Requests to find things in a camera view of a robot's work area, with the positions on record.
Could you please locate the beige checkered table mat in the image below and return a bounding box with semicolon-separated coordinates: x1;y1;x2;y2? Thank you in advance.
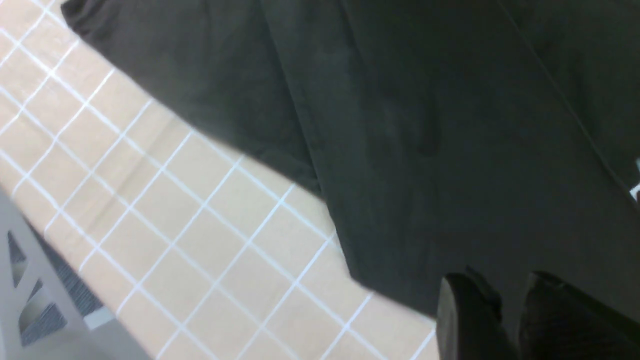
0;0;439;360

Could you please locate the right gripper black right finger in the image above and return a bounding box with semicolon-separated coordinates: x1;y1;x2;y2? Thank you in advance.
518;272;640;360

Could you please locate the gray metal frame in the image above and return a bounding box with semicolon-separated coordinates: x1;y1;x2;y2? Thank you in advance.
0;193;149;360

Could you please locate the dark gray long-sleeve shirt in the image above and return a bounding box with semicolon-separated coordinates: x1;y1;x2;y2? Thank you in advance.
61;0;640;331

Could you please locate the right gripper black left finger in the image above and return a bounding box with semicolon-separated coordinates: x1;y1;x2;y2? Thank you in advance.
436;273;519;360

